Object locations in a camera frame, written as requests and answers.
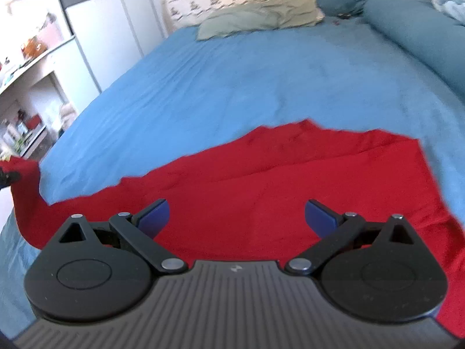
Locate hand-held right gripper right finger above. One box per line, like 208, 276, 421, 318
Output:
285, 200, 415, 275

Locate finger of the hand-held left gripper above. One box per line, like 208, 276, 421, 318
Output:
0, 167, 22, 190

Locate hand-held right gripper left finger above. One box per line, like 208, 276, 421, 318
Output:
57, 199, 188, 274

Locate red cloth garment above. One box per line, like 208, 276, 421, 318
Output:
10, 119, 465, 329

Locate white shelf unit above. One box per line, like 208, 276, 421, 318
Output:
0, 0, 78, 161

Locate blue bed sheet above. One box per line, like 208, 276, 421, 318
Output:
0, 16, 465, 331

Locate white wardrobe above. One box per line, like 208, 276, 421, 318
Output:
51, 0, 168, 95

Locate pale green pillow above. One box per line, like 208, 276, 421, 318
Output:
196, 3, 293, 41

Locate teal rolled duvet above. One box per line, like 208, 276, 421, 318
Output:
362, 0, 465, 95

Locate light blue crumpled blanket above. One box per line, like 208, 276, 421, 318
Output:
431, 0, 465, 26

